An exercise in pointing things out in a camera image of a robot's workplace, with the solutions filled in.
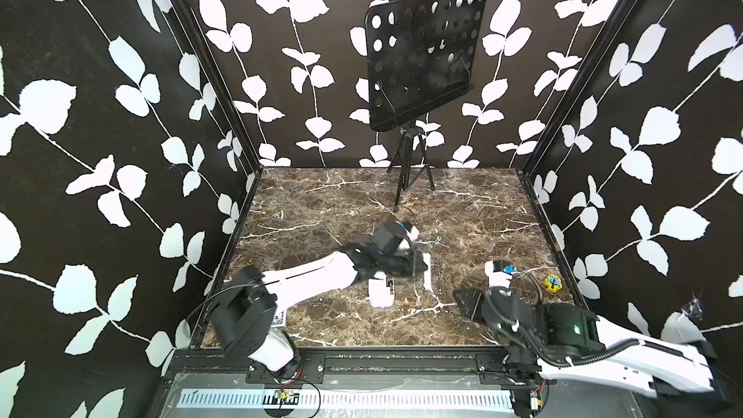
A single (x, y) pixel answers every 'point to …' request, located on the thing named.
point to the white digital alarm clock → (381, 291)
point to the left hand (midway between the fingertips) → (431, 266)
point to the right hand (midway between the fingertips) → (452, 296)
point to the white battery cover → (427, 273)
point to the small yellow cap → (553, 283)
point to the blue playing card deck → (280, 317)
